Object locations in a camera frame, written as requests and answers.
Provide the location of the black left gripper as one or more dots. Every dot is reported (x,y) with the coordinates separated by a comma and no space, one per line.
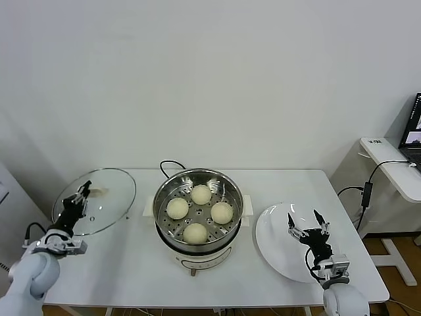
(70,214)

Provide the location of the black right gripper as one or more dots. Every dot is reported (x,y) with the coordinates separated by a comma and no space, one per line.
(319,245)

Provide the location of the round glass pot lid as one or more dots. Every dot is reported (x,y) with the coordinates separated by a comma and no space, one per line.
(112,204)

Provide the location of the white steamed baozi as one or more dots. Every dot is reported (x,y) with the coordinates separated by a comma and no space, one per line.
(178,208)
(222,212)
(195,233)
(201,194)

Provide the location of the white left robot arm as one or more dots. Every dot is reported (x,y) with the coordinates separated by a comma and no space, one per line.
(29,276)

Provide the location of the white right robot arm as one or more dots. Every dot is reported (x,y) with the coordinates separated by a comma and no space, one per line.
(345,299)

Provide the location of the perforated stainless steamer basket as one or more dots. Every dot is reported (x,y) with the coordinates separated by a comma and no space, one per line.
(204,220)

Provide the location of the large white plate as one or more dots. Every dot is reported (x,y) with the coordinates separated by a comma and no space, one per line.
(276,240)

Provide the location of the black power adapter brick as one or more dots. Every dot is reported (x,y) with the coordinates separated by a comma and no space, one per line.
(366,194)

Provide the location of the white side desk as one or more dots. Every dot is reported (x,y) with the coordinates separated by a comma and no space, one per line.
(388,158)

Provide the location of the black open laptop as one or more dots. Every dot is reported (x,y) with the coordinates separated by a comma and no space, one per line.
(412,131)

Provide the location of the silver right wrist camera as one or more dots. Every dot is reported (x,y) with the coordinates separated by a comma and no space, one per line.
(337,266)

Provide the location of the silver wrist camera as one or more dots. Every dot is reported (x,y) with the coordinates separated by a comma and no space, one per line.
(337,266)
(70,246)

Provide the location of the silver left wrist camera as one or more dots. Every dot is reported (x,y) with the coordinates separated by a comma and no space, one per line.
(70,246)

